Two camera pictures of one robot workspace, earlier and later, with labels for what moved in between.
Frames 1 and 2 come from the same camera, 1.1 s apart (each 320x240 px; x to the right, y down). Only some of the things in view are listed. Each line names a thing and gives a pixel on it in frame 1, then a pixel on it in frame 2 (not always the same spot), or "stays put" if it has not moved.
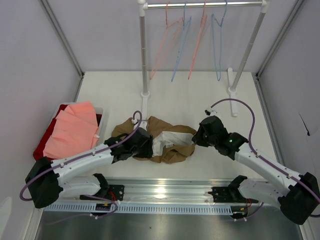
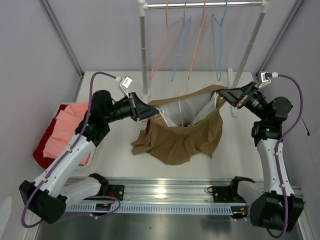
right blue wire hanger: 213,16 stays put
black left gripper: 147,151 -> 139,110
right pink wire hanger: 203,22 stays put
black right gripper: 200,134 -> 245,95
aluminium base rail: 154,191 stays put
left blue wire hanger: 186,27 stays put
